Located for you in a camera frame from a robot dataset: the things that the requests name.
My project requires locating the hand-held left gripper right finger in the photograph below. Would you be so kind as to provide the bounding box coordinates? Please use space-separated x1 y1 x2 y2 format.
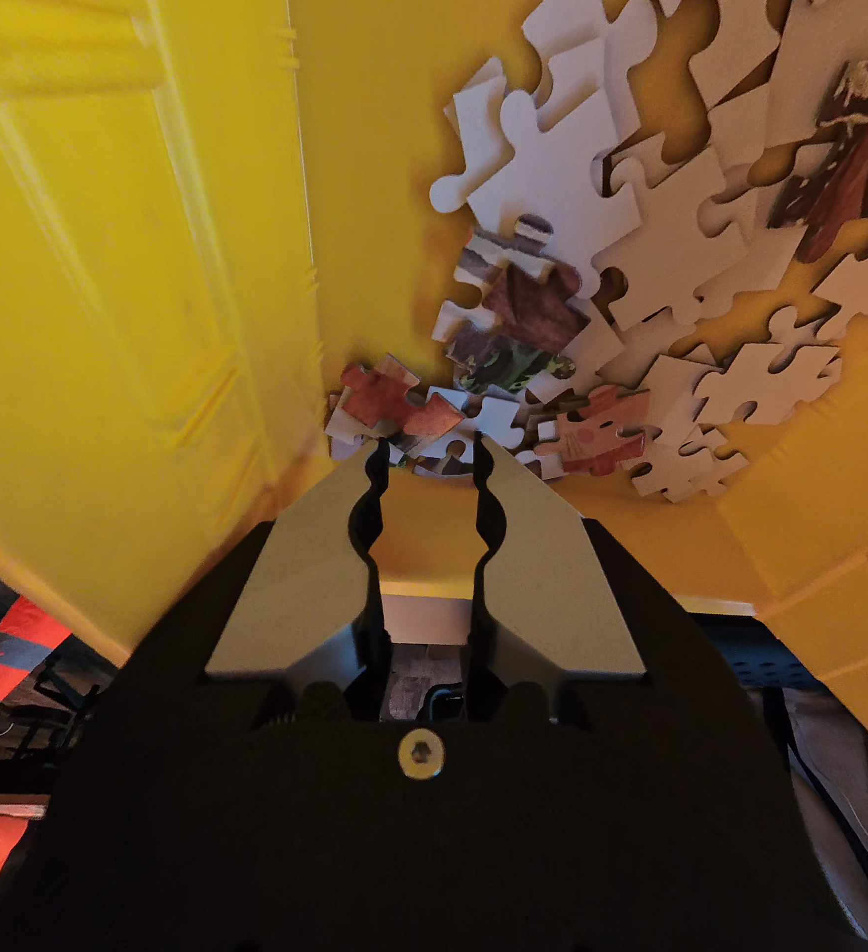
467 431 646 715

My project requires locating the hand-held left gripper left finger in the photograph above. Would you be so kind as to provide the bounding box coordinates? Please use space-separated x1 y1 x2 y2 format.
204 437 394 715

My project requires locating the red curved puzzle piece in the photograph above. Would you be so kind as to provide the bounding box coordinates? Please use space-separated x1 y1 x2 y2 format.
339 356 466 441

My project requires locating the yellow plastic bin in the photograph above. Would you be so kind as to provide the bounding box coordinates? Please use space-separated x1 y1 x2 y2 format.
0 0 868 756

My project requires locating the pile of puzzle pieces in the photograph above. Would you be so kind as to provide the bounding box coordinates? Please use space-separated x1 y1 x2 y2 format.
326 0 868 503

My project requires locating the black mesh office chair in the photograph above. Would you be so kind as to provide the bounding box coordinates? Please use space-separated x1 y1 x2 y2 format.
701 617 832 693

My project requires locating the red grey patterned bag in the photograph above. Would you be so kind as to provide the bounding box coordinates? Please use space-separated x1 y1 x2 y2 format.
0 550 118 912

